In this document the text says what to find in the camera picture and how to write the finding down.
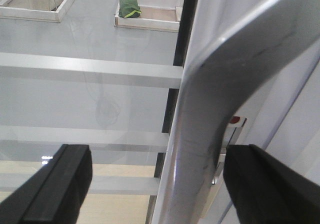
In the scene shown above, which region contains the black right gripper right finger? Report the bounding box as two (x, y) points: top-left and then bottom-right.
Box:
(223, 144), (320, 224)

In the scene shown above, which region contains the grey metal door handle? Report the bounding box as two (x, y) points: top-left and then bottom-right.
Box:
(152, 0), (320, 224)

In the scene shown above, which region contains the green bag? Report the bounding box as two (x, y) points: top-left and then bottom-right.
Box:
(119, 0), (142, 19)

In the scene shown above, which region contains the white wooden base frame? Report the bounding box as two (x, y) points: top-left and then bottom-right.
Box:
(114, 0), (184, 33)

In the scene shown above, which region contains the white framed sliding glass door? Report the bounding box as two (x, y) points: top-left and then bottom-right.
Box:
(0, 0), (320, 224)

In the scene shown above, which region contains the silver door lock plate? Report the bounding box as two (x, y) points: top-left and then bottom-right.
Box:
(212, 116), (247, 185)

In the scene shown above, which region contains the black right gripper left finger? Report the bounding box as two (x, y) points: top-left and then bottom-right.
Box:
(0, 144), (93, 224)

